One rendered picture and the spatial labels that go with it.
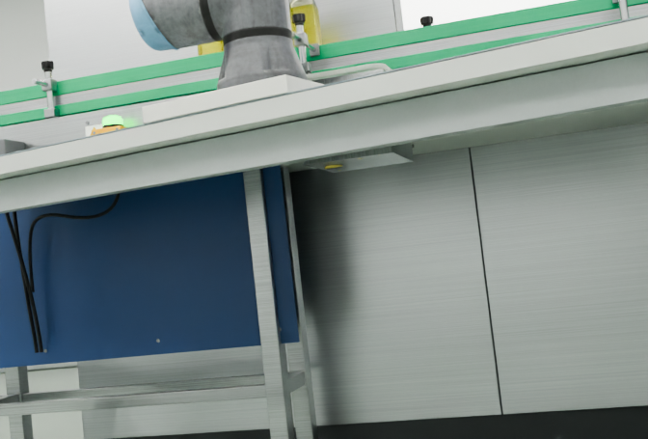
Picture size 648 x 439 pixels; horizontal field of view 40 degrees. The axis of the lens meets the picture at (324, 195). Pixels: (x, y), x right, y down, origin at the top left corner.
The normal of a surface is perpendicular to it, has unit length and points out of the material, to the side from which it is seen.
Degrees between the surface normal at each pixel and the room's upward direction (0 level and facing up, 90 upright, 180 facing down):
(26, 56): 90
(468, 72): 90
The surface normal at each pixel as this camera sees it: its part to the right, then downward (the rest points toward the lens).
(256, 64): -0.09, -0.36
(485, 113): -0.47, -0.01
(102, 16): -0.26, -0.04
